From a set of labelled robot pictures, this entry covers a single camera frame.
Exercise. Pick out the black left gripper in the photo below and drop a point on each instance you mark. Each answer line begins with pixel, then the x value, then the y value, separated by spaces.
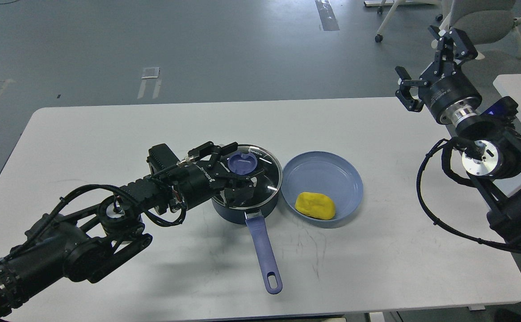
pixel 193 185

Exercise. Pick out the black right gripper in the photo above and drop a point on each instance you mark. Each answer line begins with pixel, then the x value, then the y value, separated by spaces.
pixel 453 49

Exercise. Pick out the glass pot lid blue knob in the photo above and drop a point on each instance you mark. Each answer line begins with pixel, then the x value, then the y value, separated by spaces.
pixel 257 178

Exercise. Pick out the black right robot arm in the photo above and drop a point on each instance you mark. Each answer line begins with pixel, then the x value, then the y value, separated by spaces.
pixel 485 151

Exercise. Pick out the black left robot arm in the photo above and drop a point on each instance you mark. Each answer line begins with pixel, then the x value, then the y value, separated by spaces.
pixel 95 229

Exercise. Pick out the yellow potato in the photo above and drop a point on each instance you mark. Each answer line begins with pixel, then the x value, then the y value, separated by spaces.
pixel 315 205

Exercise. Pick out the dark blue saucepan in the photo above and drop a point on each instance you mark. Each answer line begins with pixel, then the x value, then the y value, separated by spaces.
pixel 254 219

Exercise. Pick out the white grey office chair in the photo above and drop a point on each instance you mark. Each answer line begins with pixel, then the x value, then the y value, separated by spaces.
pixel 484 21

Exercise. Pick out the white chair base with casters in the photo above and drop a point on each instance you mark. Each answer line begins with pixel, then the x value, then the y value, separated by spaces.
pixel 388 8

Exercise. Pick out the light blue bowl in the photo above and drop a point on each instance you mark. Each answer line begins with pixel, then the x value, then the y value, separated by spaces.
pixel 325 173

